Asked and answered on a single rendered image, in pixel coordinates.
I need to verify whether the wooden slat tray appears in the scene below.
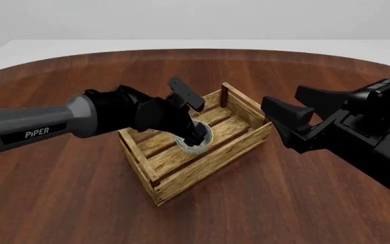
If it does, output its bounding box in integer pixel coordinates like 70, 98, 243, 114
117, 81, 274, 207

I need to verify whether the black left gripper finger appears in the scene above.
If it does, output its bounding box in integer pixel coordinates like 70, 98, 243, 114
183, 121, 207, 148

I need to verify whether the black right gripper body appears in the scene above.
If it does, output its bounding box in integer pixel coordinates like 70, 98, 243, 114
287, 100, 390, 155

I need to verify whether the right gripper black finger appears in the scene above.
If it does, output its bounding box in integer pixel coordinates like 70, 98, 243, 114
294, 84, 352, 113
260, 95, 315, 148

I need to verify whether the left gripper's flat plate on stalk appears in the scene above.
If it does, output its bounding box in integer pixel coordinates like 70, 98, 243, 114
167, 76, 207, 112

